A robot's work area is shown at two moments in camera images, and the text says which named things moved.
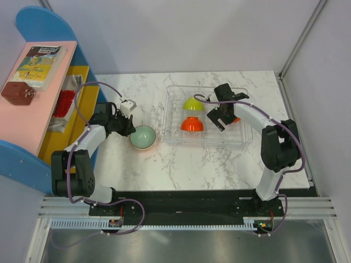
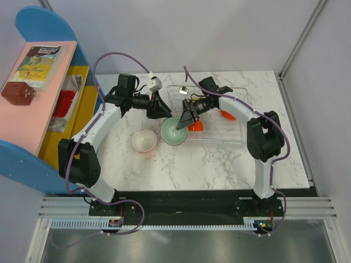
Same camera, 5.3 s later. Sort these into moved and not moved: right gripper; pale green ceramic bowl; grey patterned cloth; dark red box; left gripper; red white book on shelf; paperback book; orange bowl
Moved: left gripper; right gripper; pale green ceramic bowl
Not moved: red white book on shelf; dark red box; orange bowl; grey patterned cloth; paperback book
